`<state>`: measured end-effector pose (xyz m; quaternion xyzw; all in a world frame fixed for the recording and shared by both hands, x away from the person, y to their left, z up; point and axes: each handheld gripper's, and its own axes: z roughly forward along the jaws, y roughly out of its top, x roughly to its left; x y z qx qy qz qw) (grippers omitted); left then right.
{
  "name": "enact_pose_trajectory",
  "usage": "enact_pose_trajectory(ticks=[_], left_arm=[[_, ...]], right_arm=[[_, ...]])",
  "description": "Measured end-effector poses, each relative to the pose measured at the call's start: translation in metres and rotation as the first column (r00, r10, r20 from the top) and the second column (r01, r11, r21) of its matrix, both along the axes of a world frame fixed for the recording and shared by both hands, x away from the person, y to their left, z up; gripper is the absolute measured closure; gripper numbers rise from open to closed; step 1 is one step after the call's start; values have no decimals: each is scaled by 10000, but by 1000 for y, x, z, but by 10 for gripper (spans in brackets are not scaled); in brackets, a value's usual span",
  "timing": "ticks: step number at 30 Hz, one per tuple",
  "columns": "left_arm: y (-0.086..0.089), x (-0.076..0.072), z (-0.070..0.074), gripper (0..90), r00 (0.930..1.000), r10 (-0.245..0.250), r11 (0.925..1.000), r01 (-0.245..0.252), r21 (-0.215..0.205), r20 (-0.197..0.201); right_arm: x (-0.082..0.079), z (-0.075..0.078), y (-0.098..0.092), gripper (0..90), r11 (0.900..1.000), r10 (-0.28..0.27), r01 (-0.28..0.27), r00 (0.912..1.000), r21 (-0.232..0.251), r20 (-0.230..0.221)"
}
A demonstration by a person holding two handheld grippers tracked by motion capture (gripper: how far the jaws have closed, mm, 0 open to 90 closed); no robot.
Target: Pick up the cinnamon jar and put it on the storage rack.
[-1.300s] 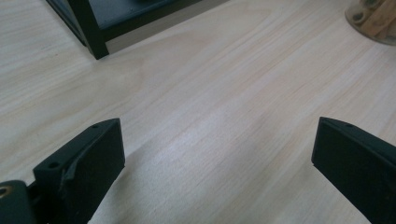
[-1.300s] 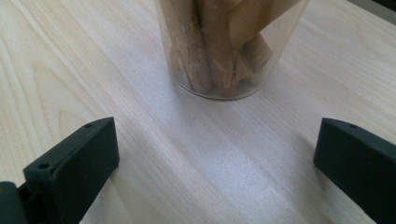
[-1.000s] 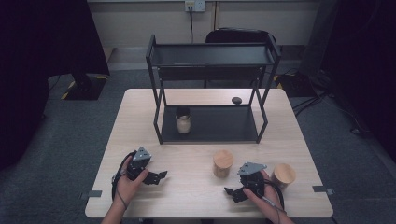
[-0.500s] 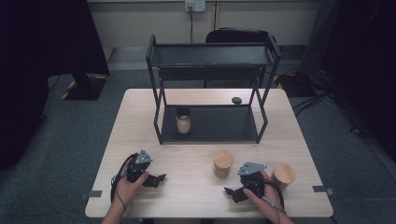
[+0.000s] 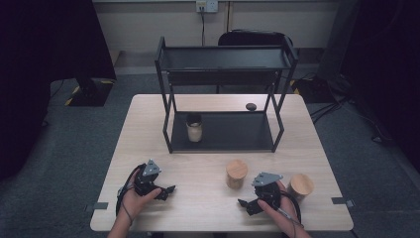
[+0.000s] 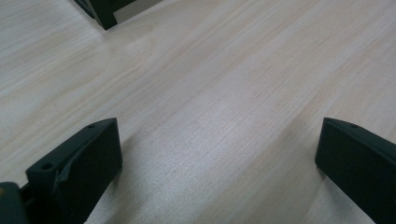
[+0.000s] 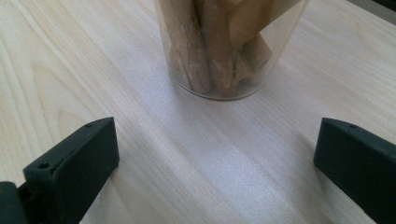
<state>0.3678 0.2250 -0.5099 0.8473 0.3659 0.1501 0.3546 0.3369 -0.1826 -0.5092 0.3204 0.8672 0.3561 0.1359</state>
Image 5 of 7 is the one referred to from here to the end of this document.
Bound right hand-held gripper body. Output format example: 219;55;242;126
251;172;284;210

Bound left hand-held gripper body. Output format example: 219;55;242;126
133;159;163;198

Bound wooden-lid jar of cinnamon sticks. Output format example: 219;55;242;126
225;159;249;190

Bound wooden-lid jar of red contents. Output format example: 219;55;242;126
286;173;315;202

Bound black metal two-tier rack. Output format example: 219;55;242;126
154;35;300;155

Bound black-lid glass jar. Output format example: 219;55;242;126
185;112;203;144

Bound person's left hand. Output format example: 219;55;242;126
119;168;163;222

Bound person's right hand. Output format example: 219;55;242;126
257;179;300;232

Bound grey tape strip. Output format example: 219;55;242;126
331;196;357;208
83;201;109;213

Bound black striped stand base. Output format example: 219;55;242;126
63;77;116;107
289;76;335;104

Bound black chair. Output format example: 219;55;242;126
216;29;295;95

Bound black curtain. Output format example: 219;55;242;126
0;0;118;182

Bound dark curtain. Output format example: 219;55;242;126
316;0;420;173

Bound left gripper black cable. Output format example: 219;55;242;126
114;163;147;229

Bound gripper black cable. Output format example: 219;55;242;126
276;189;305;238
114;163;147;229

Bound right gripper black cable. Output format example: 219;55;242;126
276;189;305;238

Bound black floor cables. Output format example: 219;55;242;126
308;95;385;144

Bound black socket cable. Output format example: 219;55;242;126
199;6;207;48

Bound white wall socket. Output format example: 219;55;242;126
195;0;220;14

